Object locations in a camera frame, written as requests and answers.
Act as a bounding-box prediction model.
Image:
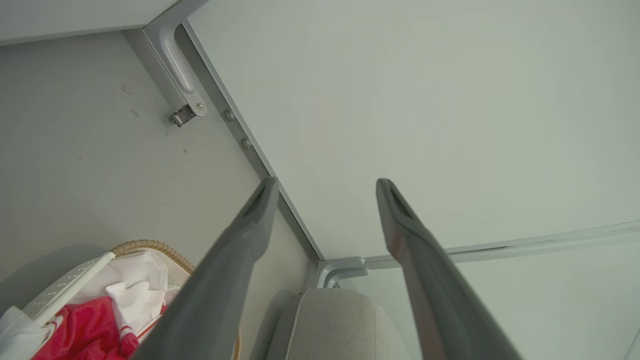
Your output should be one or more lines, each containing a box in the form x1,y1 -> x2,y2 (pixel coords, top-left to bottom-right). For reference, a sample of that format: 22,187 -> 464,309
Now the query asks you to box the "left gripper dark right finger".
376,178 -> 523,360

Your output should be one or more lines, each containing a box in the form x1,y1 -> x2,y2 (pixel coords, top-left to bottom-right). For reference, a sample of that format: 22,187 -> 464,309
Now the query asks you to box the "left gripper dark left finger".
131,176 -> 279,360

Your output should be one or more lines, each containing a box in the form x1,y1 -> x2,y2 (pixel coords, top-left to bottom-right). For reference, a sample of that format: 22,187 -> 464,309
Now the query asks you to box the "red white garment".
32,296 -> 168,360

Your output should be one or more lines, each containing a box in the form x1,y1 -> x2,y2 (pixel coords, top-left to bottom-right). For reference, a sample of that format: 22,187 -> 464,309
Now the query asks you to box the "grey fabric sofa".
265,288 -> 411,360

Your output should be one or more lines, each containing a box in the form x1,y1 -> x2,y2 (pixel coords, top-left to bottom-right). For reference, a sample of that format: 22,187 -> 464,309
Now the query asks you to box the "white basket liner cloth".
0,250 -> 183,360

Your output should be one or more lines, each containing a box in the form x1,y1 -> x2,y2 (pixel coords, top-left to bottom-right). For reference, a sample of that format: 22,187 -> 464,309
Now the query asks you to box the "short grey partition foot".
325,267 -> 370,289
316,256 -> 366,288

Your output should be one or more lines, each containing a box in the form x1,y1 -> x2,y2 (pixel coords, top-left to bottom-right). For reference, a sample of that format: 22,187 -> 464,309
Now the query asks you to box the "white laundry basket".
20,239 -> 243,360

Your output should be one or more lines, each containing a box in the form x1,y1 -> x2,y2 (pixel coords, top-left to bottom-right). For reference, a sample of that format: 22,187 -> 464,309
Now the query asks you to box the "small black metal caster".
170,105 -> 197,127

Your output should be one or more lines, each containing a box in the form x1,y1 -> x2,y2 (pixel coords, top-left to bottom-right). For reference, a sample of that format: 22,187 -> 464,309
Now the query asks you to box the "long grey partition foot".
159,22 -> 208,118

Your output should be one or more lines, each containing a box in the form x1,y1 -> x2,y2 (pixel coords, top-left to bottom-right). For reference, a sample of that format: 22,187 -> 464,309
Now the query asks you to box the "grey partition bottom rail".
122,20 -> 321,261

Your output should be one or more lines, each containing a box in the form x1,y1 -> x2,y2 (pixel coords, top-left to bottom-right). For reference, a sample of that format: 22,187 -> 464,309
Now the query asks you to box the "grey partition corner post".
142,0 -> 211,31

